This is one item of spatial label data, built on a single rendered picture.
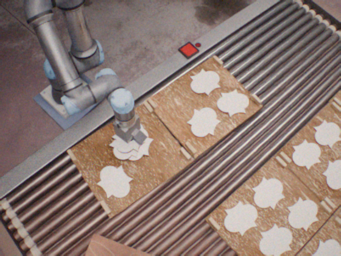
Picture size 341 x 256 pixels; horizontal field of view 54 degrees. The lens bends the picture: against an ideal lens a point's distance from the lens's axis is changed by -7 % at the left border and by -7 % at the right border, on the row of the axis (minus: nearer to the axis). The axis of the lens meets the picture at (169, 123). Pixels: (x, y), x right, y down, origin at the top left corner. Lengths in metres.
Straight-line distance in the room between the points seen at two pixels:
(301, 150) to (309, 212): 0.27
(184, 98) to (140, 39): 1.49
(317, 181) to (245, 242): 0.42
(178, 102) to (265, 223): 0.64
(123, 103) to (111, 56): 1.79
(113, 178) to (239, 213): 0.52
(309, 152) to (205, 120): 0.48
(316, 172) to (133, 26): 2.11
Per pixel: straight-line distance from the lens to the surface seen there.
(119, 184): 1.44
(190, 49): 1.78
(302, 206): 1.51
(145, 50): 2.96
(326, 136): 1.67
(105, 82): 1.25
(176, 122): 1.55
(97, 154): 1.51
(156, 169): 1.46
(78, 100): 1.24
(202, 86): 1.63
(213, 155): 1.51
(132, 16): 3.22
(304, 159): 1.58
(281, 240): 1.45
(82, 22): 1.39
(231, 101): 1.61
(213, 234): 1.43
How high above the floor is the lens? 2.32
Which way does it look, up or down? 63 degrees down
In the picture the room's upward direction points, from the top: 2 degrees clockwise
